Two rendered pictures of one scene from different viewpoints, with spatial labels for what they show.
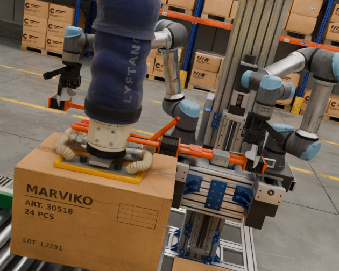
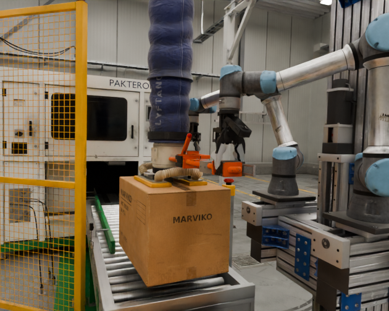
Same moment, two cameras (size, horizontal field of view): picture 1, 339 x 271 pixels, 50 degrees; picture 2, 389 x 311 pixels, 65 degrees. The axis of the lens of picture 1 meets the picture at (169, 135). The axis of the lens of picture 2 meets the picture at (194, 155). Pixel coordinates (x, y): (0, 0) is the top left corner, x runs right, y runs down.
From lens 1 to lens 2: 1.58 m
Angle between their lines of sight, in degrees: 65
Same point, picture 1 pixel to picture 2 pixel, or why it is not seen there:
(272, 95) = (222, 84)
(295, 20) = not seen: outside the picture
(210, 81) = not seen: outside the picture
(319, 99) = (372, 91)
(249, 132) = (215, 129)
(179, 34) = not seen: hidden behind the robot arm
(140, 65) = (166, 96)
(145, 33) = (162, 71)
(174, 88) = (278, 137)
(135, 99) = (164, 122)
